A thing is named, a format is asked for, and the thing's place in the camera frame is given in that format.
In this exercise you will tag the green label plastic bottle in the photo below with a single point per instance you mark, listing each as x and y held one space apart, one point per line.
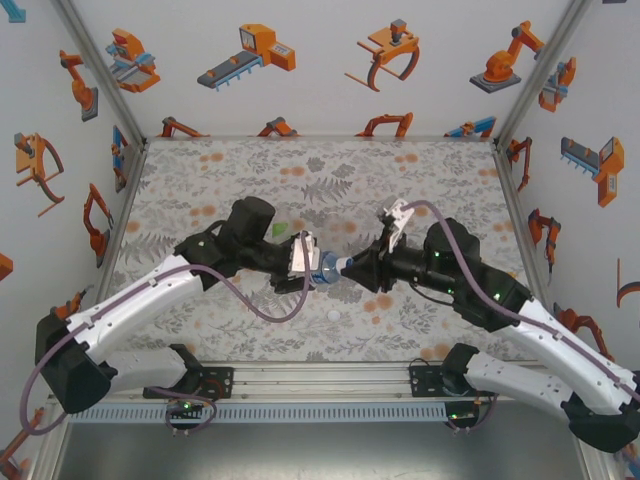
280 230

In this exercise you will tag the blue label plastic bottle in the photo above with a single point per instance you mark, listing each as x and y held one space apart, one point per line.
327 270

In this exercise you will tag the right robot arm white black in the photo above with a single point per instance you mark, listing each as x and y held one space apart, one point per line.
560 345

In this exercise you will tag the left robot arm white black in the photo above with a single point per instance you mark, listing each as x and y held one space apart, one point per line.
130 305

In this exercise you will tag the floral patterned table cover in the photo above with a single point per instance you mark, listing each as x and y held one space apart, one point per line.
300 340

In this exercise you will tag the grey metal floor panel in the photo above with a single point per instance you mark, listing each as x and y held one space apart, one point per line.
320 450

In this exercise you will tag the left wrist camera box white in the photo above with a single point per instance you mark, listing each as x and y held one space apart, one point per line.
305 255

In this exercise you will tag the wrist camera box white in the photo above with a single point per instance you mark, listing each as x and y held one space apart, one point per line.
397 215
305 255

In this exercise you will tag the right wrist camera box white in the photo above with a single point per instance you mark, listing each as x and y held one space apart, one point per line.
397 215

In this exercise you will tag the right aluminium side rail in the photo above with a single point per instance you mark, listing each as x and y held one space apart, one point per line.
520 225

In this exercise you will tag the aluminium side rail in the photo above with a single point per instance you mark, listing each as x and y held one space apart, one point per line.
520 225
120 235

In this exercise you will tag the aluminium rear rail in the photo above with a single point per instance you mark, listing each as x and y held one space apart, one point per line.
320 137

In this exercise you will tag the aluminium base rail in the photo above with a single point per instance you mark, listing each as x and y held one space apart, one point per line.
320 382

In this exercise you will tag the left aluminium side rail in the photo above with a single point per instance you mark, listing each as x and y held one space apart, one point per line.
120 235

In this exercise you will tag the right aluminium frame post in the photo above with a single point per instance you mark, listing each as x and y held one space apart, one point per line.
540 75

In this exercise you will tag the aluminium frame post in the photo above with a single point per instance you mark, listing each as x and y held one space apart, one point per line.
540 75
100 75

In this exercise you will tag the left aluminium frame post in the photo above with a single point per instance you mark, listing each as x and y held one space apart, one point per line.
100 75

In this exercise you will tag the right aluminium frame leg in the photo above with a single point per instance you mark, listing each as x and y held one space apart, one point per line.
597 467

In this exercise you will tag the aluminium frame leg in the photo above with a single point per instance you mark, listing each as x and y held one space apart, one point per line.
47 450
597 467

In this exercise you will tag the left aluminium frame leg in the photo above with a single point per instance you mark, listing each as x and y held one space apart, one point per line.
47 450

